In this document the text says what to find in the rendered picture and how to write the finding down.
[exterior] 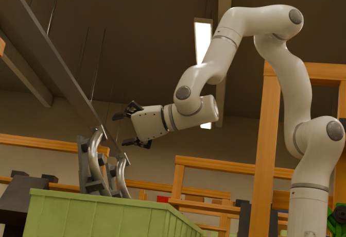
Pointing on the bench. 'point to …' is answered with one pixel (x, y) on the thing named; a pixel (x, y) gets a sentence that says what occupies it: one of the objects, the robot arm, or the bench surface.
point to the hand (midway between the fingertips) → (120, 130)
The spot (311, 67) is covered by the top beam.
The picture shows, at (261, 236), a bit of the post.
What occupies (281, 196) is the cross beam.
